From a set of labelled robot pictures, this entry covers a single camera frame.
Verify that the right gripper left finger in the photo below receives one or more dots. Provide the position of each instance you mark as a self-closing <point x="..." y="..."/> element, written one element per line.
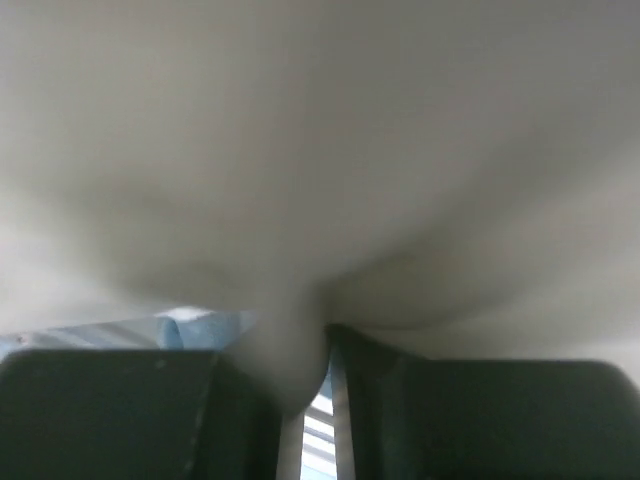
<point x="134" y="414"/>

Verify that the white pillow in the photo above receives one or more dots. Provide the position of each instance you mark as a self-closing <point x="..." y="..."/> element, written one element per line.
<point x="453" y="178"/>

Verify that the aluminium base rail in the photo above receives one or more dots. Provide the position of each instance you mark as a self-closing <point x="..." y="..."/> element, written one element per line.
<point x="318" y="455"/>

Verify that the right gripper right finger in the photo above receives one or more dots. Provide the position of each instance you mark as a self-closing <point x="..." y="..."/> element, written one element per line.
<point x="401" y="416"/>

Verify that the blue patterned pillowcase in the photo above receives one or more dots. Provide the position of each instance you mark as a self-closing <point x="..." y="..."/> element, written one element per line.
<point x="190" y="328"/>

